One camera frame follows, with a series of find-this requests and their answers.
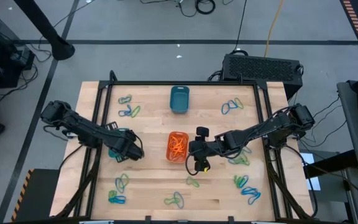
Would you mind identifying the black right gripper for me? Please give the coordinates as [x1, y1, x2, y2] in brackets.
[188, 126, 219, 174]

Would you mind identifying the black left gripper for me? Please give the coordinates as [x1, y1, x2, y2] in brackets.
[106, 121, 145, 164]

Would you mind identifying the orange plastic basket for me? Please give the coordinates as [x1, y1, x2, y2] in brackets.
[165, 131, 190, 164]

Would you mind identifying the dark teal plastic basket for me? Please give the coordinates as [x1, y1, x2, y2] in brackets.
[169, 85, 190, 114]

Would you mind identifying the black computer case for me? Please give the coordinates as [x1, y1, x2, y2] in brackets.
[221, 53, 304, 100]

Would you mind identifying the grey desk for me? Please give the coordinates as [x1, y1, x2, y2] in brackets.
[336, 80, 358, 174]

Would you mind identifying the black pole stand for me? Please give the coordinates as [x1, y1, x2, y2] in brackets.
[13, 0, 76, 62]

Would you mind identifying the black metal table frame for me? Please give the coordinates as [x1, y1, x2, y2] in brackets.
[50, 70, 318, 224]

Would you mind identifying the coiled black cable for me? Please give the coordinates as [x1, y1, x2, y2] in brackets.
[194, 0, 216, 16]

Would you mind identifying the black hanging cable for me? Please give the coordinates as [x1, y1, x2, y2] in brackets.
[233, 0, 248, 54]

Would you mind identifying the yellow cable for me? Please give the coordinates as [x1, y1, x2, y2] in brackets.
[263, 0, 285, 58]

